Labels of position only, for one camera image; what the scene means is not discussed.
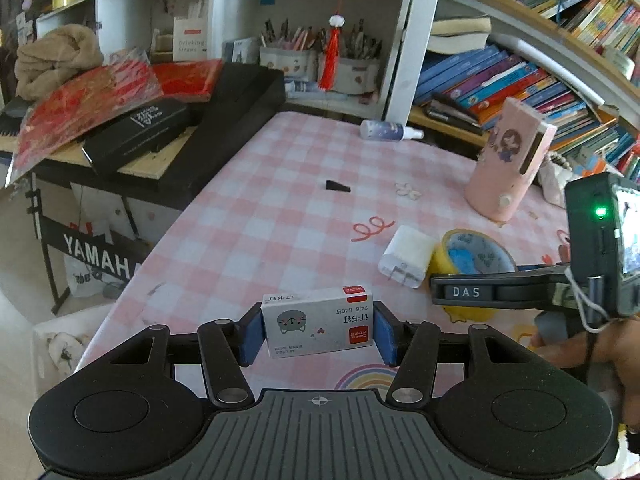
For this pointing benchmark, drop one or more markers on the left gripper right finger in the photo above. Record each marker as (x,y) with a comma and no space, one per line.
(413,350)

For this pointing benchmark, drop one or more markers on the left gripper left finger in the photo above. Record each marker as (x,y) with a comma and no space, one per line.
(226,348)

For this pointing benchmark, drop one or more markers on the white staples box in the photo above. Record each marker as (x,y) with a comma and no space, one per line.
(319,321)

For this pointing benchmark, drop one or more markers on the yellow tape roll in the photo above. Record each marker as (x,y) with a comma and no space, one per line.
(469,252)

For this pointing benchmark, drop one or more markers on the white power adapter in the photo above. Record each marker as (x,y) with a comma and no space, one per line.
(407,257)

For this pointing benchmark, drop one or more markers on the person's right hand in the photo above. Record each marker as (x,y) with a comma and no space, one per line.
(618,344)

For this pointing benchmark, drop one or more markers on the white beaded bag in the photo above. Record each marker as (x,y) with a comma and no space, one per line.
(554,174)

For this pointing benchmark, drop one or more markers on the pink cylindrical humidifier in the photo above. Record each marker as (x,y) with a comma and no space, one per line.
(509,161)

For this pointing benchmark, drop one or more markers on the pink checkered tablecloth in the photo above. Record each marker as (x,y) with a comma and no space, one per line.
(266,223)

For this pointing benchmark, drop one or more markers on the small black triangle piece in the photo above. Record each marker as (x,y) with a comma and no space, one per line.
(332,185)

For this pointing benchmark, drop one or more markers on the small spray bottle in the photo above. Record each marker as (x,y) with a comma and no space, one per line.
(375,130)

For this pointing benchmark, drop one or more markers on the black rectangular case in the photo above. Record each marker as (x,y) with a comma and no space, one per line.
(146,129)

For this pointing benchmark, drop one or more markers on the white bookshelf unit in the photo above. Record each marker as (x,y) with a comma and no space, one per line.
(401,27)

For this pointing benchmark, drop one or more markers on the black keyboard piano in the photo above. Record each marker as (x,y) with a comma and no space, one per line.
(246,97)

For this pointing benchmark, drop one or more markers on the white pen holder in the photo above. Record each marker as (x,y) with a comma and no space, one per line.
(353,77)

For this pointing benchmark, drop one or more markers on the red plastic bag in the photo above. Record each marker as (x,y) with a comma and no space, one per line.
(81,104)

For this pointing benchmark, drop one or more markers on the red tassel ornament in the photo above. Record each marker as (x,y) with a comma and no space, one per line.
(332,54)

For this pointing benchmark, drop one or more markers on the beige towel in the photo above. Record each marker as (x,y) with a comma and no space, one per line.
(57,57)

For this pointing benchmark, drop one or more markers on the black camera box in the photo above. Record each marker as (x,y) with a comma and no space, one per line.
(603,223)

